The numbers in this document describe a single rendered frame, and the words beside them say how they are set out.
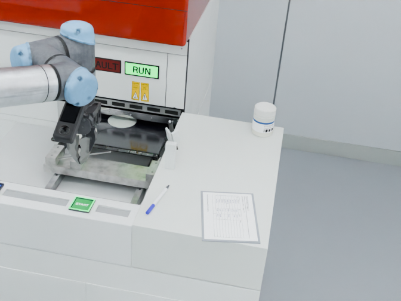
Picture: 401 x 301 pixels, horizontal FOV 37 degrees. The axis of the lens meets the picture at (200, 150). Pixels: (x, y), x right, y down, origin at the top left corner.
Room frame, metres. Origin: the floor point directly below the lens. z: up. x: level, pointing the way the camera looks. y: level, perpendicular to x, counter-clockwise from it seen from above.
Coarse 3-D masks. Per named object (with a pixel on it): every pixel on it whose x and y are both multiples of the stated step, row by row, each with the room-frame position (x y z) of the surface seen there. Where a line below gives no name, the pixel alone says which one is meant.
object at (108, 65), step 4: (96, 60) 1.86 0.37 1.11; (100, 60) 1.86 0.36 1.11; (104, 60) 1.86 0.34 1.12; (108, 60) 1.86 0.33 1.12; (112, 60) 1.85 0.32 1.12; (96, 64) 1.86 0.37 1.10; (100, 64) 1.86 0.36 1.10; (104, 64) 1.86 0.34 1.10; (108, 64) 1.86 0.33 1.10; (112, 64) 1.85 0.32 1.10; (116, 64) 1.85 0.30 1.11; (96, 68) 1.86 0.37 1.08; (100, 68) 1.86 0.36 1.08; (104, 68) 1.86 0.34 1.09; (108, 68) 1.86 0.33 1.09; (112, 68) 1.85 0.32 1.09; (116, 68) 1.85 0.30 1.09
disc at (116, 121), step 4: (112, 116) 1.86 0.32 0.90; (116, 116) 1.87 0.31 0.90; (120, 116) 1.87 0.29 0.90; (108, 120) 1.84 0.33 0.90; (112, 120) 1.84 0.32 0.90; (116, 120) 1.84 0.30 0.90; (120, 120) 1.84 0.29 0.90; (124, 120) 1.85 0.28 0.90; (128, 120) 1.85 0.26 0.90; (132, 120) 1.85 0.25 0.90; (136, 120) 1.85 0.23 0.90; (112, 124) 1.81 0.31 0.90; (116, 124) 1.81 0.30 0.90; (120, 124) 1.82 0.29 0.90; (124, 124) 1.82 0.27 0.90; (128, 124) 1.82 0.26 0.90; (132, 124) 1.82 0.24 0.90
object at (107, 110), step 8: (96, 104) 1.87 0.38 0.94; (104, 112) 1.85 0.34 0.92; (112, 112) 1.85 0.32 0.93; (120, 112) 1.84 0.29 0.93; (128, 112) 1.84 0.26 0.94; (136, 112) 1.83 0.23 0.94; (144, 112) 1.84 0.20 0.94; (152, 120) 1.83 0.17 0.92; (160, 120) 1.82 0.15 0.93; (168, 120) 1.82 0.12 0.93; (176, 120) 1.81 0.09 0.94
